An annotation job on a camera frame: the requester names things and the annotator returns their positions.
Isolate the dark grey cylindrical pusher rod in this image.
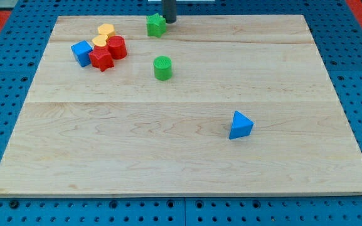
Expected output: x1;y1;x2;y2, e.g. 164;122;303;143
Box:
162;0;177;24

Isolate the yellow heart block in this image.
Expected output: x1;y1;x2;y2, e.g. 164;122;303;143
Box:
92;35;109;47

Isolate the light wooden board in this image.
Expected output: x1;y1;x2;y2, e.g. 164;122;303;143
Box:
0;14;362;198

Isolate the yellow hexagon block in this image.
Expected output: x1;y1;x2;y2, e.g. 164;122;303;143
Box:
97;23;116;38

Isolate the red star block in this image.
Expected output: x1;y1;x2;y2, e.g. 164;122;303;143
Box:
88;48;114;72

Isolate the blue cube block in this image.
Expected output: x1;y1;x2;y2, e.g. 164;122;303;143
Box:
71;40;93;67

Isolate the green cylinder block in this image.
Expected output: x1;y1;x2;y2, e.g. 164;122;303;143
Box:
153;56;173;81

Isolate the blue triangle block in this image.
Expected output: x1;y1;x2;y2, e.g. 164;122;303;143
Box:
228;110;254;139

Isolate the green star block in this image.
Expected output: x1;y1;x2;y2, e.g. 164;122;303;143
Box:
146;13;166;38

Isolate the red cylinder block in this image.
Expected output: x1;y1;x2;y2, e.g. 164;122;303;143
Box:
107;35;127;60

